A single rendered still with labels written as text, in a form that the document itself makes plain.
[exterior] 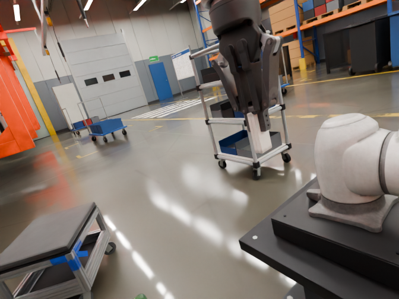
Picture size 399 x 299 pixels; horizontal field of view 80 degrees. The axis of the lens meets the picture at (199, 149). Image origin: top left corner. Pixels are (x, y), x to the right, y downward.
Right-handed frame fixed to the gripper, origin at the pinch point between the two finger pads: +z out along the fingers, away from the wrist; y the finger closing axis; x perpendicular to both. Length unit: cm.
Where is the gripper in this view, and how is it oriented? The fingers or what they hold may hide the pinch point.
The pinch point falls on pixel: (259, 131)
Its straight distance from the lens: 41.8
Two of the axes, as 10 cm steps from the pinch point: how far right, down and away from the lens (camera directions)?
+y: -6.1, -0.3, 7.9
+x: -7.5, 3.6, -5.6
